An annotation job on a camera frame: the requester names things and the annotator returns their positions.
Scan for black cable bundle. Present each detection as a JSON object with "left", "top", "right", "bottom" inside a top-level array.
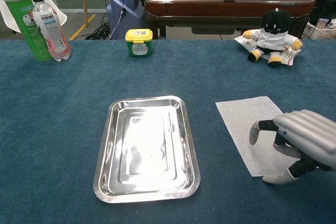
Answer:
[{"left": 83, "top": 14, "right": 116, "bottom": 40}]

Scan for green tub yellow lid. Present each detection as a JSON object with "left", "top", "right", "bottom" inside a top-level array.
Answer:
[{"left": 124, "top": 28, "right": 154, "bottom": 57}]

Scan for brown mahjong table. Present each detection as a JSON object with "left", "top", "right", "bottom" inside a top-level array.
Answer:
[{"left": 144, "top": 0, "right": 316, "bottom": 40}]

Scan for black plush doll white shirt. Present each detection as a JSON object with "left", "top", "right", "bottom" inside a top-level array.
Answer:
[{"left": 243, "top": 8, "right": 303, "bottom": 67}]

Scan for green chips can red lid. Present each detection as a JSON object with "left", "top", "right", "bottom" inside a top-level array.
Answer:
[{"left": 2, "top": 0, "right": 53, "bottom": 62}]

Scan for blue felt table cloth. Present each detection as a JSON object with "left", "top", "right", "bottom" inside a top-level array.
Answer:
[{"left": 0, "top": 39, "right": 336, "bottom": 224}]

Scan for black bag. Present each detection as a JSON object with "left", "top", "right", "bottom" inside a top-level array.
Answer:
[{"left": 309, "top": 0, "right": 336, "bottom": 25}]

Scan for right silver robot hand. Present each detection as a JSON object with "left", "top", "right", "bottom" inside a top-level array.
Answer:
[{"left": 248, "top": 109, "right": 336, "bottom": 184}]

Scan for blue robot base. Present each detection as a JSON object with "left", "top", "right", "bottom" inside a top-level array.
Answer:
[{"left": 106, "top": 0, "right": 145, "bottom": 40}]

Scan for clear drink bottle black cap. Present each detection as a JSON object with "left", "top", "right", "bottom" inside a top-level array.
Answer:
[{"left": 30, "top": 0, "right": 71, "bottom": 62}]

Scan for white chair wooden legs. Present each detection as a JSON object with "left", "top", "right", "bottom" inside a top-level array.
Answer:
[{"left": 0, "top": 0, "right": 68, "bottom": 35}]

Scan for stainless steel tray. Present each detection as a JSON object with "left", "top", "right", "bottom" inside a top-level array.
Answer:
[{"left": 92, "top": 94, "right": 201, "bottom": 204}]

